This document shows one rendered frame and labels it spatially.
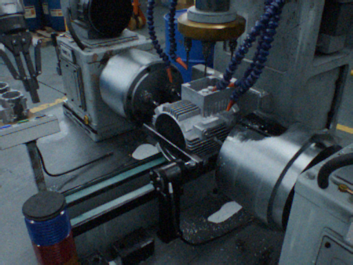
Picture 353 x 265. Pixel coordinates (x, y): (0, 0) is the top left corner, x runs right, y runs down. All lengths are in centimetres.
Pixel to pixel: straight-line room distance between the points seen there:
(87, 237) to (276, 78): 69
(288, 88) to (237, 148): 34
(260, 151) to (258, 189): 8
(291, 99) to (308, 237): 48
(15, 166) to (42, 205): 88
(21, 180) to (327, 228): 99
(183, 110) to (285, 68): 32
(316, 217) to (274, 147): 17
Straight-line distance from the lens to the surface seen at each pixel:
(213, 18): 94
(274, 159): 78
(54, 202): 54
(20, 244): 110
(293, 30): 107
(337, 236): 69
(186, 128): 96
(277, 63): 112
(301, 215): 73
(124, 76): 119
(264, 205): 80
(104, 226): 96
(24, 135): 107
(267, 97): 103
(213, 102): 102
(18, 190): 129
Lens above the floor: 156
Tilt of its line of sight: 31 degrees down
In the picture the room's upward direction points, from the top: straight up
